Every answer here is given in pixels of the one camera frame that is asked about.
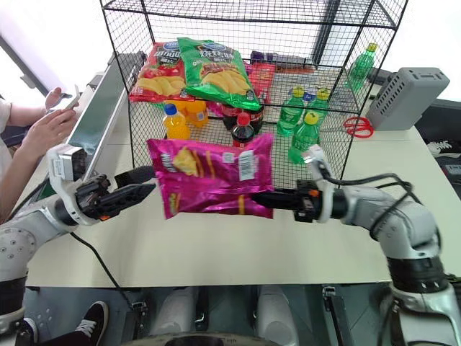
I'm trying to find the grey vented plastic box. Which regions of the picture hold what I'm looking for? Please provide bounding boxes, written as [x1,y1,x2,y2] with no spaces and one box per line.
[365,66,452,132]

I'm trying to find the cola bottle red cap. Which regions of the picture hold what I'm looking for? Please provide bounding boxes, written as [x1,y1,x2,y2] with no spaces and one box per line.
[230,112,258,149]

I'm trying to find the black wire mesh rack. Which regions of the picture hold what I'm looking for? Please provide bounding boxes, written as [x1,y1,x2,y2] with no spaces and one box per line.
[99,0,410,191]

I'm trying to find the black white sneaker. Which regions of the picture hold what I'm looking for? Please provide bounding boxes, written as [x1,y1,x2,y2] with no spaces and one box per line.
[73,300,110,339]

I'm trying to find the purple snack packs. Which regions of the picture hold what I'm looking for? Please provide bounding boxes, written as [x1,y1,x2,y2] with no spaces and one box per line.
[250,50,315,74]

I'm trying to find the white robot leg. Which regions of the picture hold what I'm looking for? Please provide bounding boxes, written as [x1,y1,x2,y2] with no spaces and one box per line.
[254,284,300,346]
[148,287,200,337]

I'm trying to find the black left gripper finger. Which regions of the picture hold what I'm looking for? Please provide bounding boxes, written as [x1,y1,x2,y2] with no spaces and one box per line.
[104,183,158,216]
[114,165,157,188]

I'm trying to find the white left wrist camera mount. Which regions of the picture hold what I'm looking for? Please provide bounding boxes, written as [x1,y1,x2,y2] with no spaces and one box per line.
[45,143,90,226]

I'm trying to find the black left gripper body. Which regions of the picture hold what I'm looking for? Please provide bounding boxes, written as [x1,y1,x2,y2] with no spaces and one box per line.
[74,174,122,221]

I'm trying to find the black case with white print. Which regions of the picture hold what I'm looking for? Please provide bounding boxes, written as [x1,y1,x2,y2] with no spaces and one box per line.
[413,96,461,200]

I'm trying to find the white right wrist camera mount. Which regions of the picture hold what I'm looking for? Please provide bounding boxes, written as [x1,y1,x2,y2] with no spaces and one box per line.
[301,143,336,223]

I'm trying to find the green potato chip bag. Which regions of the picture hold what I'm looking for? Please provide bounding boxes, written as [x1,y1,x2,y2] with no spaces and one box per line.
[176,36,262,112]

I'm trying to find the person's right hand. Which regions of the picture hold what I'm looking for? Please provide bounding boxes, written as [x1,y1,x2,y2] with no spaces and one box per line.
[44,86,73,113]

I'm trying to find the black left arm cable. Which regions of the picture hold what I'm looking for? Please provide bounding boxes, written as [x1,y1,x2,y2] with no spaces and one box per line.
[69,231,125,290]

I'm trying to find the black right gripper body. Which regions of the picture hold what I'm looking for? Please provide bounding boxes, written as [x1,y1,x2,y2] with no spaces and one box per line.
[292,179,321,223]

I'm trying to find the green soda bottle yellow cap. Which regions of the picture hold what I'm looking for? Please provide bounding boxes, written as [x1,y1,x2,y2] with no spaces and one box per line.
[287,110,323,165]
[305,86,331,124]
[344,43,380,92]
[276,86,307,138]

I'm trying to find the white smartphone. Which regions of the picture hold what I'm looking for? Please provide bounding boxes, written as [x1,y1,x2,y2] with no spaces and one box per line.
[53,84,81,113]

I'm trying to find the red potato chip bag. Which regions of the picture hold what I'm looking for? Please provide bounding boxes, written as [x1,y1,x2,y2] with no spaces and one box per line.
[128,40,189,105]

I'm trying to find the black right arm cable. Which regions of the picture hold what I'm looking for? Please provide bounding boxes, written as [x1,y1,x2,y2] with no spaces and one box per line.
[315,161,423,239]

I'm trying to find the purple potato chip bag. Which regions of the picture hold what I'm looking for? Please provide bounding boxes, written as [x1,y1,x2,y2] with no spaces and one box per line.
[146,132,276,221]

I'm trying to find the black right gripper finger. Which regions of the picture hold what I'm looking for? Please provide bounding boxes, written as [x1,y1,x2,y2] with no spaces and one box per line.
[249,189,300,213]

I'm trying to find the red scissors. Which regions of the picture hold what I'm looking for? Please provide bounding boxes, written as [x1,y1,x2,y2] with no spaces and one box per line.
[342,115,375,139]

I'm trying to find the orange soda bottle blue cap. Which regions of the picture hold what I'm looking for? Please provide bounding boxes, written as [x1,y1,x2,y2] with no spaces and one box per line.
[161,103,192,141]

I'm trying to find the person's left hand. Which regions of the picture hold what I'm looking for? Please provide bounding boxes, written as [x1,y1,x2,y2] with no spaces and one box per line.
[20,107,79,156]

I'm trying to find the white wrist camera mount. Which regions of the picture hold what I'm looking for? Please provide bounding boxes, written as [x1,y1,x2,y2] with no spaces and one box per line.
[45,143,90,226]
[301,143,336,223]

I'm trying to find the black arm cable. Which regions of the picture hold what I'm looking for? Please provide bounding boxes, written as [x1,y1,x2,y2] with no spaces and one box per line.
[315,161,423,239]
[69,231,125,290]

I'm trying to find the small red snack bag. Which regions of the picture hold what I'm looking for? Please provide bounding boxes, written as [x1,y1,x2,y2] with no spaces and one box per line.
[247,62,277,106]

